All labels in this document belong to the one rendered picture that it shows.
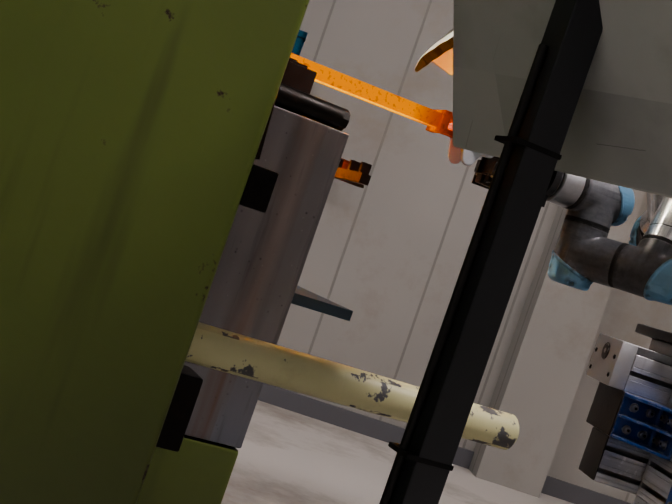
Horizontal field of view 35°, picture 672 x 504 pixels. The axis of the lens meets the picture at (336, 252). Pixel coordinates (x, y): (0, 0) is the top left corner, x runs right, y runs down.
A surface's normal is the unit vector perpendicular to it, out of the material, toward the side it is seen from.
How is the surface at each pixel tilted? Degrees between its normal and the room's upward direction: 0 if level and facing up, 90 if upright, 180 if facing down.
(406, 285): 90
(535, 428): 90
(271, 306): 90
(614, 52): 120
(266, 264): 90
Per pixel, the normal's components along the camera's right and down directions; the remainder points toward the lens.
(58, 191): 0.36, 0.14
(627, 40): -0.71, 0.29
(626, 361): 0.09, 0.04
